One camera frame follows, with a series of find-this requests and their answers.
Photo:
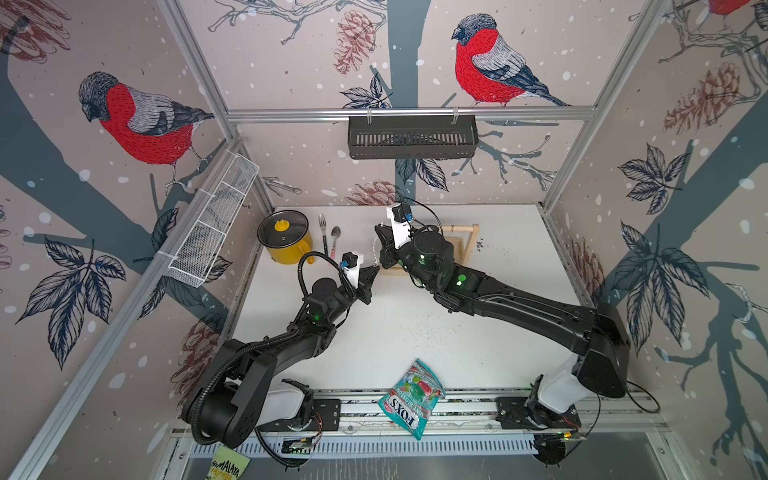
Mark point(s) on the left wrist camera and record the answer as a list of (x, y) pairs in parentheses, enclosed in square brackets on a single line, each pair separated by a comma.
[(351, 264)]

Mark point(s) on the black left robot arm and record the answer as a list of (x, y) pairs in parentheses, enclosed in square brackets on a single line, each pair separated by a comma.
[(227, 400)]

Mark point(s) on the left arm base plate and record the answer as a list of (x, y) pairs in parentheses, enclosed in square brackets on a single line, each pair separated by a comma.
[(323, 415)]

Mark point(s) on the fork with green handle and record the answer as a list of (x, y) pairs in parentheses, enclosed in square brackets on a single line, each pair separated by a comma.
[(323, 227)]

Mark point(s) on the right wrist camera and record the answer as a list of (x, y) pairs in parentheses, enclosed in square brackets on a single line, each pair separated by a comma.
[(400, 216)]

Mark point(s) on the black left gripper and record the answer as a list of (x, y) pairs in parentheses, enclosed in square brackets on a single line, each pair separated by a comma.
[(364, 292)]

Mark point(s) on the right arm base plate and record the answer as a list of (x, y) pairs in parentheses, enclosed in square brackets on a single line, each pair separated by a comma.
[(518, 413)]

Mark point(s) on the green Foxs candy bag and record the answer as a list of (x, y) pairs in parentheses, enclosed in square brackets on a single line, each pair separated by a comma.
[(409, 404)]

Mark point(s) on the black hanging wire basket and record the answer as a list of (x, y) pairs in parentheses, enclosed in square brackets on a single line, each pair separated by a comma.
[(412, 137)]

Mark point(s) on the white wire mesh shelf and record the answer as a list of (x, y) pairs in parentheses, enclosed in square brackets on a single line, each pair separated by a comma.
[(192, 262)]

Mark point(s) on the wooden jewelry display stand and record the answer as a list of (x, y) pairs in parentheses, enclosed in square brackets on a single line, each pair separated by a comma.
[(462, 237)]

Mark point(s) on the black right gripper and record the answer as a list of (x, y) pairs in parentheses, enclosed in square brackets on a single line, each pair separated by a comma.
[(390, 257)]

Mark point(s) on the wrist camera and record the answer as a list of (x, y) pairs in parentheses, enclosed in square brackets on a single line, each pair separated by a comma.
[(351, 264), (400, 216)]

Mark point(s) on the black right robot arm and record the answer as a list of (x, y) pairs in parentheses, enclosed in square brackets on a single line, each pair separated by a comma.
[(596, 338)]

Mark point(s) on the yellow pot with glass lid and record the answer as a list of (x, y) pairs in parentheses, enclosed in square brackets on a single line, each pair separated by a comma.
[(286, 236)]

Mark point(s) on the yellow green paper packet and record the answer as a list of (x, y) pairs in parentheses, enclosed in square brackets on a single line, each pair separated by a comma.
[(227, 464)]

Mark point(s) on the spoon with pink handle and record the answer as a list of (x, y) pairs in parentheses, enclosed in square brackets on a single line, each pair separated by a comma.
[(335, 235)]

